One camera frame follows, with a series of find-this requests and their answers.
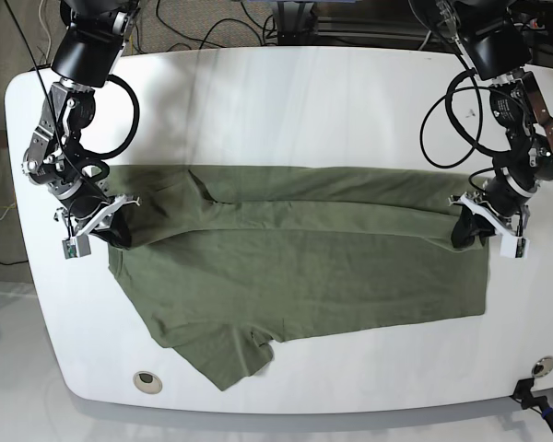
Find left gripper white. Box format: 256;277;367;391
449;192;530;250

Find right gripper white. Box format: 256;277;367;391
53;194;141;250

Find olive green T-shirt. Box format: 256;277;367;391
109;165;489;390

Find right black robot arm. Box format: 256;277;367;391
22;1;140;258

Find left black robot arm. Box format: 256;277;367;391
409;1;553;258

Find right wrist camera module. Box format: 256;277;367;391
62;235;91;260

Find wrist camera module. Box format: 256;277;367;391
62;235;91;260
500;235;529;259

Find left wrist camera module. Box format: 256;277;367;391
500;235;529;259

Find left table cable grommet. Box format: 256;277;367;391
133;371;163;395

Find table cable grommet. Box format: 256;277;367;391
531;355;553;378
133;371;163;395

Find right table cable grommet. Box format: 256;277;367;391
531;355;553;378

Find black table clamp mount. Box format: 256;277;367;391
511;378;553;436

